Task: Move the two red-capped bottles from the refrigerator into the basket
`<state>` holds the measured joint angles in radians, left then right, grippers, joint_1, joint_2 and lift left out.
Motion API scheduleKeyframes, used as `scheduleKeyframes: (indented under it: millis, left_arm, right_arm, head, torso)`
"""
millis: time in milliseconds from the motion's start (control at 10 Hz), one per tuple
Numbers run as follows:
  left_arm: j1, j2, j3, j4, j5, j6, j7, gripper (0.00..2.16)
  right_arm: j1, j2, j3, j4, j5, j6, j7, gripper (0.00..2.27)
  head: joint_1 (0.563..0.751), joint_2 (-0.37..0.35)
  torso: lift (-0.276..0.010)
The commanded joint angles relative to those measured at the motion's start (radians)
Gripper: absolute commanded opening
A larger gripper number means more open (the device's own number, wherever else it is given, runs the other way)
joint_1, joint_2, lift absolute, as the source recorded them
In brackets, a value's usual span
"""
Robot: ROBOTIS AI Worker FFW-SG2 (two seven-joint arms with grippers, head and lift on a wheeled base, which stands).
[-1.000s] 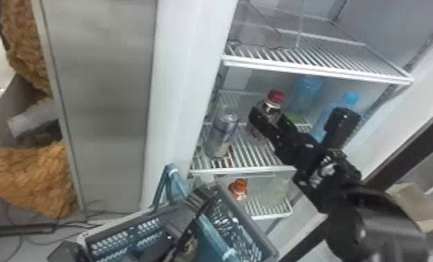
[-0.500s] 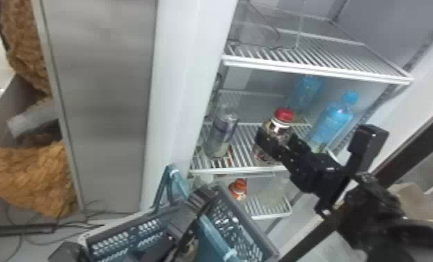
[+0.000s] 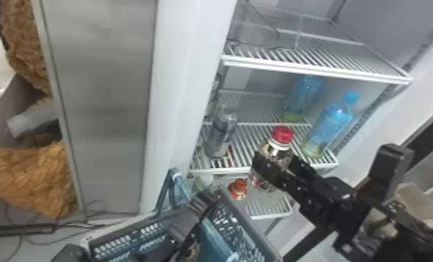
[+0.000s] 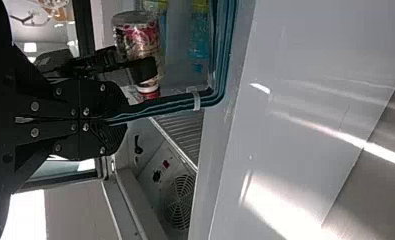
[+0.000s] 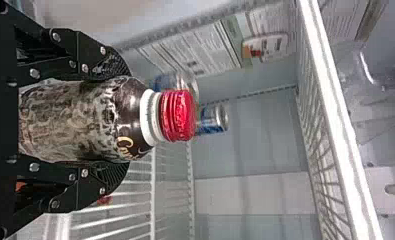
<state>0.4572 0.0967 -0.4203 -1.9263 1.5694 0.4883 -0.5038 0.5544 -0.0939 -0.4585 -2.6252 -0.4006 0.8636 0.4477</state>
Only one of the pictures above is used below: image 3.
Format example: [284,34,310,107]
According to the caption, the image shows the brown fuzzy cloth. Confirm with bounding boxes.
[0,140,79,219]
[0,0,52,97]

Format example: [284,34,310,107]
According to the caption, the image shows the orange bottle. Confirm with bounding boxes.
[228,178,248,201]

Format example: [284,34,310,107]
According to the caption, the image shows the grey roll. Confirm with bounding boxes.
[6,99,61,139]

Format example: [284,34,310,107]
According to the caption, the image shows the black power strip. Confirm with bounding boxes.
[0,223,57,238]

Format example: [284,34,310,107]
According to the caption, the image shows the blue bottle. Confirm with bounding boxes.
[280,75,324,124]
[300,91,361,159]

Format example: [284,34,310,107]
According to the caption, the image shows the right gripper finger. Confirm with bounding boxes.
[251,150,295,192]
[290,155,322,181]

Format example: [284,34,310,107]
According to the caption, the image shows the blue basket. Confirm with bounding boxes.
[81,167,284,262]

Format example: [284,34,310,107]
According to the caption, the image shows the black cable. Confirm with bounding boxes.
[4,200,137,253]

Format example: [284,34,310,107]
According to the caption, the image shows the white fridge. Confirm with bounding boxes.
[31,0,433,229]

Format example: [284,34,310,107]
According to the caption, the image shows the clear bottle red cap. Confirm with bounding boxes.
[249,125,297,193]

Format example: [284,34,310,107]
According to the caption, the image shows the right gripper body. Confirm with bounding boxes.
[282,171,355,230]

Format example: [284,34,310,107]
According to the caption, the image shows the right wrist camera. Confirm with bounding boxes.
[362,144,416,206]

